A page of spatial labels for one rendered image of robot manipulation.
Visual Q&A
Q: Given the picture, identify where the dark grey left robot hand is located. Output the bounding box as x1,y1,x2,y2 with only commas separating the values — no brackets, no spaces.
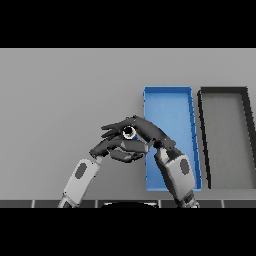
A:
88,136,150,164

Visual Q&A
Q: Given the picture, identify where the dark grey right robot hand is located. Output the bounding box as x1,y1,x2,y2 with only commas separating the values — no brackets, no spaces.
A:
100,115,177,152

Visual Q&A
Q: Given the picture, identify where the blue pipe with pale ring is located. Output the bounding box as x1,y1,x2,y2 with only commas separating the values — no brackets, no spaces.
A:
121,125,138,142

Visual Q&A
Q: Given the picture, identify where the blue bin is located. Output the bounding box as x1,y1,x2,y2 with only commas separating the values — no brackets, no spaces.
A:
143,85,203,192

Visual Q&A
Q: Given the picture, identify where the dark grey bin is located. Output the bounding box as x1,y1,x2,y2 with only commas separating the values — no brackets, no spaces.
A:
196,86,256,190

